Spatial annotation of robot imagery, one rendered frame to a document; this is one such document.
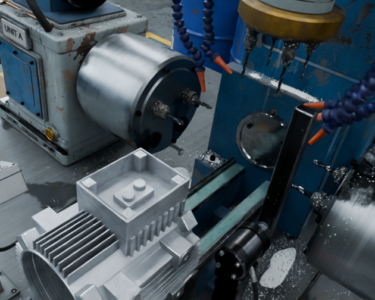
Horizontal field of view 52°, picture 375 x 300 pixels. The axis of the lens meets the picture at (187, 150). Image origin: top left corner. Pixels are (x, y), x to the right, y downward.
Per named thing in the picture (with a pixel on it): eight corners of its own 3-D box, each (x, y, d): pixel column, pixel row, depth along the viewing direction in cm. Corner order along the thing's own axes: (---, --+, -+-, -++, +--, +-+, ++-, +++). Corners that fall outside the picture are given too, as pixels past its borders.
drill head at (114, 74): (115, 87, 121) (116, 5, 106) (206, 139, 104) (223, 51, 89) (44, 113, 104) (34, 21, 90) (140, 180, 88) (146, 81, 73)
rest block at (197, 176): (202, 180, 108) (209, 145, 101) (222, 193, 105) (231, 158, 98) (188, 190, 104) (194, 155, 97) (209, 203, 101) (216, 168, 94)
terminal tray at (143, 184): (137, 181, 64) (139, 146, 60) (186, 216, 59) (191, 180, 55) (76, 218, 56) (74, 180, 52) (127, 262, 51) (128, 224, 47)
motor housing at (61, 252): (118, 230, 75) (120, 151, 64) (193, 291, 66) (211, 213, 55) (22, 296, 62) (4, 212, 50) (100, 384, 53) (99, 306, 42)
